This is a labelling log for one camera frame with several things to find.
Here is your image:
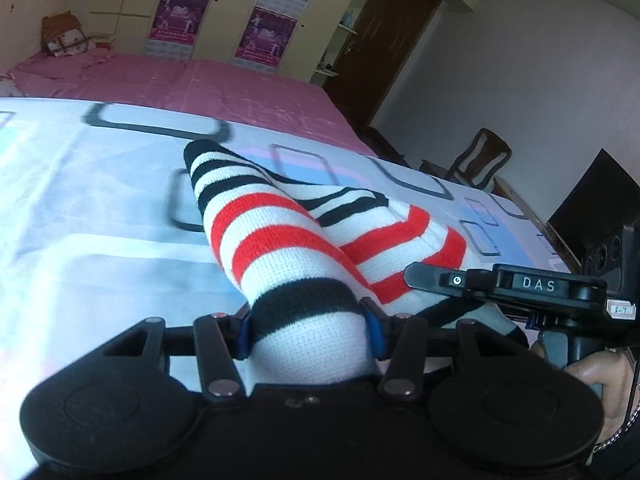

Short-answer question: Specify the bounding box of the cream wardrobe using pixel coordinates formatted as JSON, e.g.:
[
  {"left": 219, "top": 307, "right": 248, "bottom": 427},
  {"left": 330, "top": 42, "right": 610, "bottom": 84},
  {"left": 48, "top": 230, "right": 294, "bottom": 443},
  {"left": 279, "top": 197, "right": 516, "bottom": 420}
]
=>
[{"left": 87, "top": 0, "right": 392, "bottom": 87}]

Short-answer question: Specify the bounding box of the cream corner shelf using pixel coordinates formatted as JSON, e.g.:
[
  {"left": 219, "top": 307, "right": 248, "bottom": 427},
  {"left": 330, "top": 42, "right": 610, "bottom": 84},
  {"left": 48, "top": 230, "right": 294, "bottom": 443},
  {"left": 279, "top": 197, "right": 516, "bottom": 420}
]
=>
[{"left": 310, "top": 0, "right": 382, "bottom": 87}]

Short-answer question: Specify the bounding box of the pink bed sheet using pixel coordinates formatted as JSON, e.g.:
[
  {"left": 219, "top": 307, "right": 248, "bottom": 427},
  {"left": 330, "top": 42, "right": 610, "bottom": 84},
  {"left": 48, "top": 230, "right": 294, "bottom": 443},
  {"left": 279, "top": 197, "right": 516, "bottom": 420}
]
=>
[{"left": 0, "top": 50, "right": 402, "bottom": 167}]

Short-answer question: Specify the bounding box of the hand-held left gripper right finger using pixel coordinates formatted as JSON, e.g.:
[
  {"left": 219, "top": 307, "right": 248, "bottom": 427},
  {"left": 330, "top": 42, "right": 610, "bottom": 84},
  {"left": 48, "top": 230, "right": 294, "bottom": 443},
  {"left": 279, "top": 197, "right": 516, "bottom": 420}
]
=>
[{"left": 359, "top": 297, "right": 507, "bottom": 402}]

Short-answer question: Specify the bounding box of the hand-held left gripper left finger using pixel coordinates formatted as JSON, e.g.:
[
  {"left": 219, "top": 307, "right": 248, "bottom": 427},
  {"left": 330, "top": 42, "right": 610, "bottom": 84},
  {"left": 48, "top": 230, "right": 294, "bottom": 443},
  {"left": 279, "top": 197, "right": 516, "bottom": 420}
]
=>
[{"left": 102, "top": 304, "right": 255, "bottom": 397}]

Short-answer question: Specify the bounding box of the white printed blanket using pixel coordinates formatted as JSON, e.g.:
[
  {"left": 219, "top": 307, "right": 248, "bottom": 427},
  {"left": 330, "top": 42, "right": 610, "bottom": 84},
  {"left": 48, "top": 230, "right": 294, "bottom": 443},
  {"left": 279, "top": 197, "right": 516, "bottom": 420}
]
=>
[{"left": 0, "top": 97, "right": 587, "bottom": 472}]

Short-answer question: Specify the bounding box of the person's right hand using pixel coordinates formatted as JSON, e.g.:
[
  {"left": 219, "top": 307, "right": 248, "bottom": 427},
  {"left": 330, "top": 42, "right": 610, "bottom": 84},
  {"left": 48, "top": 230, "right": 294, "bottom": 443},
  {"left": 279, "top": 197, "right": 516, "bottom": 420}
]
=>
[{"left": 530, "top": 338, "right": 640, "bottom": 453}]

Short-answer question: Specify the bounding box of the orange patterned pillow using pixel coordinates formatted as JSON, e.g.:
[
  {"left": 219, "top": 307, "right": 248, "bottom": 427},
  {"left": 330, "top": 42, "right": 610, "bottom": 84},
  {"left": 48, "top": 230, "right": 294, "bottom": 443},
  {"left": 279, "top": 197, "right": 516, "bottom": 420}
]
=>
[{"left": 41, "top": 12, "right": 114, "bottom": 59}]

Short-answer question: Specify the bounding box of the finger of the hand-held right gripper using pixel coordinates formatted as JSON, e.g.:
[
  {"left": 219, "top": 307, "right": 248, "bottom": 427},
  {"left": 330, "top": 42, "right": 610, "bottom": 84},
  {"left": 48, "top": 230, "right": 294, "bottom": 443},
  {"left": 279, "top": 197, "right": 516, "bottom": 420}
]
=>
[{"left": 403, "top": 261, "right": 497, "bottom": 307}]

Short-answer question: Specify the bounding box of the wooden chair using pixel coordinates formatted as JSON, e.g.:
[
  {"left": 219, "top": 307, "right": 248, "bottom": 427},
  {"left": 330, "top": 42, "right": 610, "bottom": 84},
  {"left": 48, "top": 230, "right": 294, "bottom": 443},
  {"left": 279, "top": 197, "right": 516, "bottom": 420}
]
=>
[{"left": 419, "top": 127, "right": 514, "bottom": 194}]

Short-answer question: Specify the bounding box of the black screen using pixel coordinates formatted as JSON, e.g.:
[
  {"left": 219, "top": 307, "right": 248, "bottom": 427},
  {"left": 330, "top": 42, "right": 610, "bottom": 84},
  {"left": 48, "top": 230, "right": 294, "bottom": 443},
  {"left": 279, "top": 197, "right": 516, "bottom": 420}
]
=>
[{"left": 547, "top": 148, "right": 634, "bottom": 262}]

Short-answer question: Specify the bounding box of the silver chain bracelet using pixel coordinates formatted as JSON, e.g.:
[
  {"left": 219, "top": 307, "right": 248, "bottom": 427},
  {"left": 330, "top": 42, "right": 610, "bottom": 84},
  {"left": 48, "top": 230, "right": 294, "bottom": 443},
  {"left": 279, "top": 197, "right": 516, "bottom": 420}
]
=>
[{"left": 592, "top": 389, "right": 640, "bottom": 457}]

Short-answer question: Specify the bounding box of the brown wooden door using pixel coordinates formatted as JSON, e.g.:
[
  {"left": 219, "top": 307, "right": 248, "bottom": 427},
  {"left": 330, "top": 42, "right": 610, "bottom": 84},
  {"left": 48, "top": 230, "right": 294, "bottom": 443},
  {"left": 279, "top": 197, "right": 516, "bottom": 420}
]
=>
[{"left": 320, "top": 0, "right": 444, "bottom": 134}]

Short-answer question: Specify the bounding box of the striped knit sweater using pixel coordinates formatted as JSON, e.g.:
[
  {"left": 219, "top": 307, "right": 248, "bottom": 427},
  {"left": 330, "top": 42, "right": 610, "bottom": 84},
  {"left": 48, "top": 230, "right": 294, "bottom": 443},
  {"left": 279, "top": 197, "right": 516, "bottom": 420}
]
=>
[{"left": 182, "top": 138, "right": 532, "bottom": 387}]

